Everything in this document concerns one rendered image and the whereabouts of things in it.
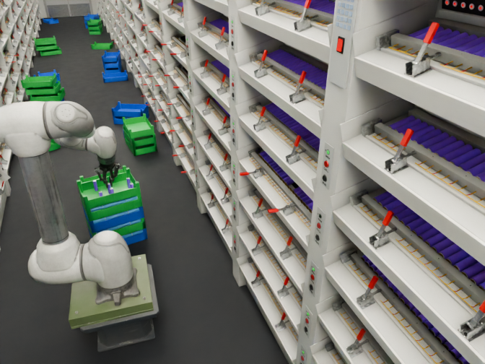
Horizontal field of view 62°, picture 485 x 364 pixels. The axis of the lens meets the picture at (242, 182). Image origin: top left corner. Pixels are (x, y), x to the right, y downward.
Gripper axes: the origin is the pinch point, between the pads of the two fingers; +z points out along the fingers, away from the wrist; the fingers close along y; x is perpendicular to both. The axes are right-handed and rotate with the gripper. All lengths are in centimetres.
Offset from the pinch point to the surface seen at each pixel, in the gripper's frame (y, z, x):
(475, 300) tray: 35, -127, -137
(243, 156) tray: 46, -62, -48
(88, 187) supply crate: -9.8, 11.4, 7.9
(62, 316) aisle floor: -40, 18, -57
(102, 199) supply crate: -6.0, 1.7, -9.2
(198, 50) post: 58, -59, 26
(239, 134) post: 44, -72, -44
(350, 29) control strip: 33, -148, -82
